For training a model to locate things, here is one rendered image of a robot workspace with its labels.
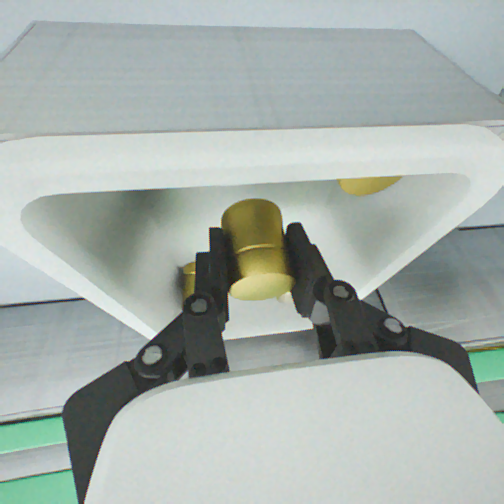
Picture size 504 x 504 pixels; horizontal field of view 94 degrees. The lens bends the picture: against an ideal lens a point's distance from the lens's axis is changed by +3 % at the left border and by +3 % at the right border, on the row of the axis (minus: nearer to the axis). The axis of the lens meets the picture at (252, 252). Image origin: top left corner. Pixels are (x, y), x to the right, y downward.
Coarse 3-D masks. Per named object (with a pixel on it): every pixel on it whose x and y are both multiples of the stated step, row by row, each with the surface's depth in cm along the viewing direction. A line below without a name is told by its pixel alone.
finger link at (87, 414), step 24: (96, 384) 7; (120, 384) 7; (144, 384) 8; (72, 408) 7; (96, 408) 7; (120, 408) 7; (72, 432) 6; (96, 432) 6; (72, 456) 6; (96, 456) 6
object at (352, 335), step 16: (336, 288) 10; (352, 288) 9; (336, 304) 9; (352, 304) 9; (336, 320) 8; (352, 320) 8; (320, 336) 10; (336, 336) 8; (352, 336) 8; (368, 336) 8; (320, 352) 10; (336, 352) 8; (352, 352) 8; (368, 352) 8
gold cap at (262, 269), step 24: (240, 216) 12; (264, 216) 12; (240, 240) 11; (264, 240) 11; (240, 264) 10; (264, 264) 10; (288, 264) 11; (240, 288) 11; (264, 288) 11; (288, 288) 12
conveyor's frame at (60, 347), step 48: (480, 240) 28; (384, 288) 24; (432, 288) 24; (480, 288) 25; (0, 336) 29; (48, 336) 29; (96, 336) 29; (144, 336) 30; (288, 336) 30; (480, 336) 22; (0, 384) 26; (48, 384) 26
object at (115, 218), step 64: (320, 128) 6; (384, 128) 7; (448, 128) 7; (0, 192) 6; (64, 192) 6; (128, 192) 14; (192, 192) 16; (256, 192) 17; (320, 192) 18; (384, 192) 13; (448, 192) 9; (64, 256) 9; (128, 256) 14; (192, 256) 23; (384, 256) 14; (128, 320) 15; (256, 320) 25
